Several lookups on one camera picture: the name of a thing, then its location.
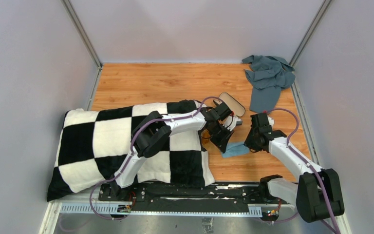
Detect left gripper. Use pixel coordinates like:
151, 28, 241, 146
209, 122, 234, 154

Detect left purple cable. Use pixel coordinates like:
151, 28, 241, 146
88, 96, 223, 221

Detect black glasses case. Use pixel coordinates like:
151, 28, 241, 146
219, 92, 245, 117

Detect grey-blue crumpled cloth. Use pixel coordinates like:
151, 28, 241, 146
242, 55, 296, 113

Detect black white checkered pillow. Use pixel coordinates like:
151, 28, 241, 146
47, 100, 215, 201

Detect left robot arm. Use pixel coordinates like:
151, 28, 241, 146
107, 102, 241, 201

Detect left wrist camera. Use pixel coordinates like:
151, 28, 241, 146
224, 116, 243, 131

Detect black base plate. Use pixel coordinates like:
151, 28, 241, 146
98, 181, 285, 211

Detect small blue cleaning cloth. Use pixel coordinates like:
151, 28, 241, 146
221, 142, 250, 158

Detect orange sunglasses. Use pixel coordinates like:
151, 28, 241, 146
201, 129, 211, 145

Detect white slotted cable duct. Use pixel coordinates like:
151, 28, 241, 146
59, 202, 262, 217

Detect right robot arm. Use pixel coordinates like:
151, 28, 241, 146
244, 113, 345, 223

